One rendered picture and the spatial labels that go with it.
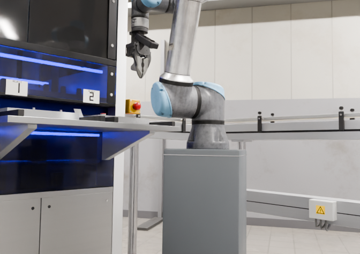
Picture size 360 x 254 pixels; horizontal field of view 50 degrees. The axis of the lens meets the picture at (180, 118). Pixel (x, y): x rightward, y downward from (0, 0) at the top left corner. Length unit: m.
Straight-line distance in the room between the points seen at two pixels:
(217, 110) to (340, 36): 3.06
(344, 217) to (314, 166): 2.08
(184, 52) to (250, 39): 3.03
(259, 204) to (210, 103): 1.06
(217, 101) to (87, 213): 0.83
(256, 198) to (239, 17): 2.52
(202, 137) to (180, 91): 0.18
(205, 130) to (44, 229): 0.82
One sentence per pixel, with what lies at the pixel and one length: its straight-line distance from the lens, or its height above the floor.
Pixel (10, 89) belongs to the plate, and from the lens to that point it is 1.65.
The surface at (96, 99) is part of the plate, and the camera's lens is 1.82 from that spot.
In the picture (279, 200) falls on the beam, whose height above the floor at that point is 0.52.
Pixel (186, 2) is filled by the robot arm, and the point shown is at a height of 1.25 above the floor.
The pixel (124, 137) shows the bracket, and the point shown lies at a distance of 1.69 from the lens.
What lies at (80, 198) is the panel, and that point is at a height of 0.56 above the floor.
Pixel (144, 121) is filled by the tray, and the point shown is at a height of 0.90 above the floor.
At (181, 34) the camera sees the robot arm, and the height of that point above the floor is 1.15.
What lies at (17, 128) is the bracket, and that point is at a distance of 1.36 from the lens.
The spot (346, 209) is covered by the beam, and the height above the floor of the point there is 0.51.
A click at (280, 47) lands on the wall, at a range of 4.21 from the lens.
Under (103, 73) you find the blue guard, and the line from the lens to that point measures 1.86.
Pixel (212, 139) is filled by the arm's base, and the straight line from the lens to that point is 1.29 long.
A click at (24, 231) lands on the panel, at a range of 1.70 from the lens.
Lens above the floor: 0.80
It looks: 4 degrees up
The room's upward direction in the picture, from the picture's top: 1 degrees clockwise
